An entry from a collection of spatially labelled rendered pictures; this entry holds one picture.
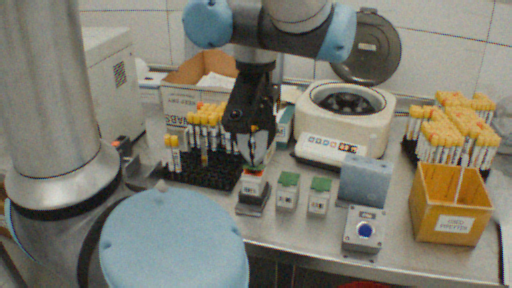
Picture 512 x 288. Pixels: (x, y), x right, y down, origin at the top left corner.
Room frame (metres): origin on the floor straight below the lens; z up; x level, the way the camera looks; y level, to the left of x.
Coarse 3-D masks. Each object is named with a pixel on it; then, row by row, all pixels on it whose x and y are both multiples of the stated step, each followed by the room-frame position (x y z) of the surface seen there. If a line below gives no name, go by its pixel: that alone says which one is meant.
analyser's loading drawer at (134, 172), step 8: (120, 152) 0.68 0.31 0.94; (120, 160) 0.67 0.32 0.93; (128, 160) 0.68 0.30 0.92; (136, 160) 0.66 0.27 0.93; (160, 160) 0.66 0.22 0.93; (128, 168) 0.63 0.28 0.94; (136, 168) 0.65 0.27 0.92; (144, 168) 0.66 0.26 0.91; (152, 168) 0.63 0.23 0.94; (160, 168) 0.65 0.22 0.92; (128, 176) 0.62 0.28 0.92; (136, 176) 0.62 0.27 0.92; (144, 176) 0.60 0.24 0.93; (152, 176) 0.62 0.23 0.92; (160, 176) 0.64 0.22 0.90; (136, 184) 0.61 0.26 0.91; (144, 184) 0.60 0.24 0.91; (152, 184) 0.61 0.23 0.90
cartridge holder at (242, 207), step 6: (270, 186) 0.63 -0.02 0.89; (240, 192) 0.58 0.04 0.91; (264, 192) 0.58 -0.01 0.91; (240, 198) 0.58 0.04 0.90; (246, 198) 0.57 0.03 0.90; (252, 198) 0.57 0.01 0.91; (258, 198) 0.56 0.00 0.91; (264, 198) 0.58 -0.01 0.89; (240, 204) 0.57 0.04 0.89; (246, 204) 0.57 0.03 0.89; (252, 204) 0.57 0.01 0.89; (258, 204) 0.57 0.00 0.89; (264, 204) 0.57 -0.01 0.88; (240, 210) 0.56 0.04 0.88; (246, 210) 0.55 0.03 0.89; (252, 210) 0.55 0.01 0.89; (258, 210) 0.55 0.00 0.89
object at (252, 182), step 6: (264, 168) 0.61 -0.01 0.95; (246, 174) 0.59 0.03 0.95; (252, 174) 0.59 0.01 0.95; (258, 174) 0.59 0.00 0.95; (264, 174) 0.60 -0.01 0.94; (246, 180) 0.58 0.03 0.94; (252, 180) 0.58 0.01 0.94; (258, 180) 0.58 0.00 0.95; (264, 180) 0.60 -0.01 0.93; (246, 186) 0.58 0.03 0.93; (252, 186) 0.57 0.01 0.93; (258, 186) 0.57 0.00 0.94; (264, 186) 0.60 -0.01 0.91; (246, 192) 0.58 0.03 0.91; (252, 192) 0.57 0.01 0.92; (258, 192) 0.57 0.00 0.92
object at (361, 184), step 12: (348, 156) 0.61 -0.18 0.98; (360, 156) 0.61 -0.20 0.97; (348, 168) 0.59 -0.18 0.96; (360, 168) 0.58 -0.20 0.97; (372, 168) 0.57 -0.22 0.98; (384, 168) 0.57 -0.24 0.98; (348, 180) 0.59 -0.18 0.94; (360, 180) 0.58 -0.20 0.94; (372, 180) 0.57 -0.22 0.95; (384, 180) 0.56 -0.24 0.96; (348, 192) 0.58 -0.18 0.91; (360, 192) 0.57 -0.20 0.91; (372, 192) 0.56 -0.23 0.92; (384, 192) 0.55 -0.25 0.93; (336, 204) 0.58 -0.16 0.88; (348, 204) 0.57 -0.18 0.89; (360, 204) 0.57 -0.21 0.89; (372, 204) 0.56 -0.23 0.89
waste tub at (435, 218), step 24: (432, 168) 0.58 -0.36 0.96; (456, 168) 0.57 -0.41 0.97; (432, 192) 0.58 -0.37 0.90; (456, 192) 0.57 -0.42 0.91; (480, 192) 0.51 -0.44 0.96; (432, 216) 0.46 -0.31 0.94; (456, 216) 0.45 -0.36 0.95; (480, 216) 0.44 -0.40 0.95; (432, 240) 0.46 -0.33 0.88; (456, 240) 0.45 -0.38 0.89
